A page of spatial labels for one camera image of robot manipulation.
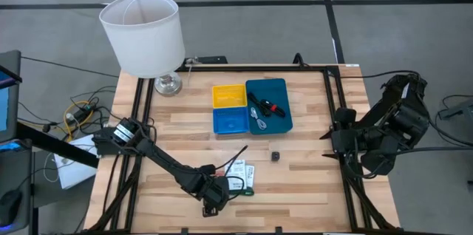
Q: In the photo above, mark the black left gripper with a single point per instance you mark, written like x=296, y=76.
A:
x=214, y=190

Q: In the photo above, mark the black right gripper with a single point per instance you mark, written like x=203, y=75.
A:
x=345, y=140

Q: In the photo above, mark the white labelled box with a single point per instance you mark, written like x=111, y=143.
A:
x=236, y=170

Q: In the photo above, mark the small green item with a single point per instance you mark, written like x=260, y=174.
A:
x=248, y=191

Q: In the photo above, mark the small black cube adapter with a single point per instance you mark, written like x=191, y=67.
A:
x=275, y=156

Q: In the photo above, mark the red and black tool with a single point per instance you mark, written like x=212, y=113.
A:
x=277, y=110

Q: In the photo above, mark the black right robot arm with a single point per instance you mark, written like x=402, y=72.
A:
x=403, y=116

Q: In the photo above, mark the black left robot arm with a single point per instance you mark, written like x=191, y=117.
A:
x=166, y=161

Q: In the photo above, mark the large teal plastic bin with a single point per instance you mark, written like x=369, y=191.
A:
x=282, y=91

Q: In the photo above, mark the small blue plastic bin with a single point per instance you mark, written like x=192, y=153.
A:
x=231, y=121

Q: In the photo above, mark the small yellow plastic bin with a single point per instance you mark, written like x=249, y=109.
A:
x=229, y=96

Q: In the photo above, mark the grey floor device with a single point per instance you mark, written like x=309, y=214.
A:
x=460, y=109

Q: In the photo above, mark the white flat carton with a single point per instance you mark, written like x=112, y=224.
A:
x=74, y=174

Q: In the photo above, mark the black power strip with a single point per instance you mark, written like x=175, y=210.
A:
x=83, y=111

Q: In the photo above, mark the black diagonal metal bar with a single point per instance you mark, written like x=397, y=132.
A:
x=55, y=144

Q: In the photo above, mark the white shade table lamp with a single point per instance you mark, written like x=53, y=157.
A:
x=144, y=35

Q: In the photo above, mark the dark grey side desk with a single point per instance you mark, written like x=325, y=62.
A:
x=22, y=176

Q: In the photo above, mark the black computer mouse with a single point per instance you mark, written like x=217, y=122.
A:
x=10, y=207

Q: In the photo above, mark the grey monitor with blue screen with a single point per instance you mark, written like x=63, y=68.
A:
x=11, y=98

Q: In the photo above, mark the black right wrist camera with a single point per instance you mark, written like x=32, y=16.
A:
x=345, y=116

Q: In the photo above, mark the black aluminium table frame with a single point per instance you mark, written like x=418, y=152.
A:
x=258, y=68

